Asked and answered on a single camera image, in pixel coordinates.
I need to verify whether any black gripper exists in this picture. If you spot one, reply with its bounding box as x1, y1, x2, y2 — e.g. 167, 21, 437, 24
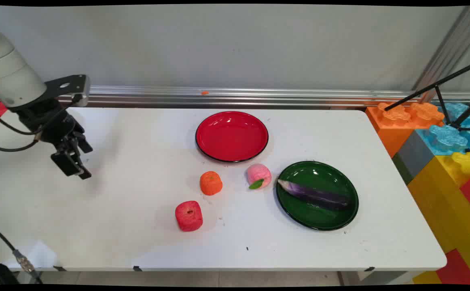
16, 99, 94, 180

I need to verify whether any purple toy eggplant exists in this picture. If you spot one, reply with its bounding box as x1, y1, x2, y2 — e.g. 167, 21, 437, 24
277, 179, 351, 211

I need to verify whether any red toy apple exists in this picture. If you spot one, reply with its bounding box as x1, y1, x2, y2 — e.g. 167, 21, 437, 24
174, 200, 204, 232

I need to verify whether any orange toy tangerine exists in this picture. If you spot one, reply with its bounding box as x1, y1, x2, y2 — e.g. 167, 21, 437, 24
199, 171, 223, 196

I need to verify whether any red round plate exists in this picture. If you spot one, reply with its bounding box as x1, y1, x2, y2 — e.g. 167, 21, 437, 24
195, 111, 269, 163

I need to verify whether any pink toy peach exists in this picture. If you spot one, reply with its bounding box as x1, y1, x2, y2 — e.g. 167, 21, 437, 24
246, 163, 272, 190

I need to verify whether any green round plate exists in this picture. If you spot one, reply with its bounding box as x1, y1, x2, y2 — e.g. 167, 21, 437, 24
275, 160, 360, 231

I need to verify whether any orange toy block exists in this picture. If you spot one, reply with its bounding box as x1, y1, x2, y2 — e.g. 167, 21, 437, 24
365, 102, 446, 158

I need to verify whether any grey toy block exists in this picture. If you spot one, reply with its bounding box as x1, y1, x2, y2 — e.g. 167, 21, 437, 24
392, 129, 436, 186

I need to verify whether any large yellow toy block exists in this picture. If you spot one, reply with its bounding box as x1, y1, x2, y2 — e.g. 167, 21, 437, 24
406, 152, 470, 284

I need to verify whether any light blue toy block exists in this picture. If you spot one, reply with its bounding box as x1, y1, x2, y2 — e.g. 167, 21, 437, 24
415, 102, 470, 156

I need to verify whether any black tripod stand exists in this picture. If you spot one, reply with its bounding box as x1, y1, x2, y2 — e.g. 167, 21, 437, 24
384, 59, 470, 155

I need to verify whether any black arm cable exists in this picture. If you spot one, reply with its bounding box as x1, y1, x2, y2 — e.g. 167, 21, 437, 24
0, 95, 83, 136
0, 137, 41, 153

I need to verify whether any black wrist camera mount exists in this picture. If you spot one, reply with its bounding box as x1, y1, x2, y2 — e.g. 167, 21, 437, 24
44, 75, 91, 108

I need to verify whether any cable with metal connector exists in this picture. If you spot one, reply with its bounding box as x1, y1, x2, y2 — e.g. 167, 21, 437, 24
0, 224, 44, 284

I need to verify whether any thick black cable plug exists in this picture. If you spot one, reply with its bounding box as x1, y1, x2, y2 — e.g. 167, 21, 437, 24
0, 250, 20, 286

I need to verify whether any aluminium rail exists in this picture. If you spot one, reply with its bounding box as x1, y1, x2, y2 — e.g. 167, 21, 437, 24
57, 85, 470, 108

